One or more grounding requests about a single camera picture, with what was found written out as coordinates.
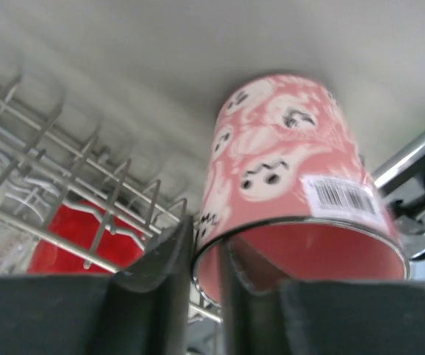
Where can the grey wire dish rack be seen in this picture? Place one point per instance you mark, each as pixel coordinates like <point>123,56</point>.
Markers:
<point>43,167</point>

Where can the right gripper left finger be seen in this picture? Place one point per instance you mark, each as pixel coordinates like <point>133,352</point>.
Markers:
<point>139,310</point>

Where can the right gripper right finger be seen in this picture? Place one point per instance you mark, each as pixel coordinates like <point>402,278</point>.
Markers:
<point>329,317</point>

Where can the red mug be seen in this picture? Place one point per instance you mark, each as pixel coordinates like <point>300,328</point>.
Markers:
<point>80,228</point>

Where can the pink mug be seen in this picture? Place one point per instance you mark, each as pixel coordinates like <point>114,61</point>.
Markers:
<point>287,191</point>

